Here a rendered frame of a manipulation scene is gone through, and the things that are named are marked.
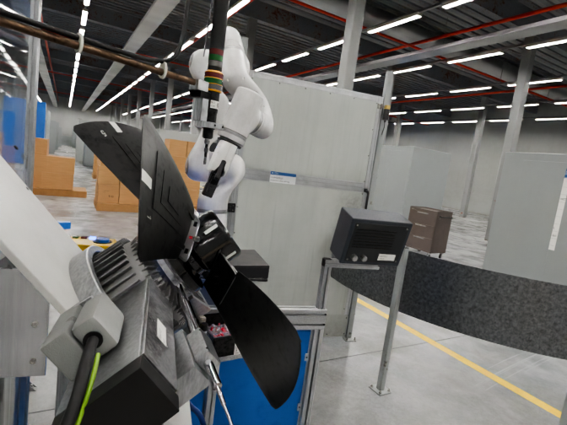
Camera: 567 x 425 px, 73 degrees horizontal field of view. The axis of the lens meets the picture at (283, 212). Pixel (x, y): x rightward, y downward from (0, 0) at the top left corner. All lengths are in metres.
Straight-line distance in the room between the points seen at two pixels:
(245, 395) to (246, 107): 1.05
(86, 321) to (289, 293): 2.59
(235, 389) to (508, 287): 1.59
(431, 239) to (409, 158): 3.52
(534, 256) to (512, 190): 1.08
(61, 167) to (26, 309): 9.24
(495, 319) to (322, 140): 1.63
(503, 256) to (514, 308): 4.73
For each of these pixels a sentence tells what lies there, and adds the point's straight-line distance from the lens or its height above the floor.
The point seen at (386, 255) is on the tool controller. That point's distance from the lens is 1.54.
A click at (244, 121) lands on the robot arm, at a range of 1.14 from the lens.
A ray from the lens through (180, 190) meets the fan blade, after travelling 0.68.
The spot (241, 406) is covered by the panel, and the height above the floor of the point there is 0.47.
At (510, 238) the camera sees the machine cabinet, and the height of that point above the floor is 0.68.
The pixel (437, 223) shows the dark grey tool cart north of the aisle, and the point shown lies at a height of 0.68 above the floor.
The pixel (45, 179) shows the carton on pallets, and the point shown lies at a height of 0.35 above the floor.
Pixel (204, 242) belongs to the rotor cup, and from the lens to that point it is 0.80.
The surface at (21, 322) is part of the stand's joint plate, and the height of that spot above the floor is 1.05.
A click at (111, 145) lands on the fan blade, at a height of 1.38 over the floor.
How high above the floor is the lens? 1.39
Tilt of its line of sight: 7 degrees down
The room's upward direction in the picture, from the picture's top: 8 degrees clockwise
